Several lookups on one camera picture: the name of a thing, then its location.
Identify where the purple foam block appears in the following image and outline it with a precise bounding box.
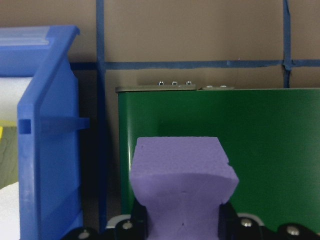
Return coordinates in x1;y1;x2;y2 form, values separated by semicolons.
129;136;240;240

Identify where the yellow foam block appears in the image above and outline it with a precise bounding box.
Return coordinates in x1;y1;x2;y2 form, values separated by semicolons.
0;119;20;190

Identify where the green belt conveyor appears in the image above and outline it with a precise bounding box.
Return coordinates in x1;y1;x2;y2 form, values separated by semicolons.
115;80;320;233

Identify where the blue plastic storage bin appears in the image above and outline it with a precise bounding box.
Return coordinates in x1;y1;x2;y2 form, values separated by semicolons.
0;24;91;240

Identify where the white foam pad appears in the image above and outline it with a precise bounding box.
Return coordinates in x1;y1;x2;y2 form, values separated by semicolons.
0;76;34;240

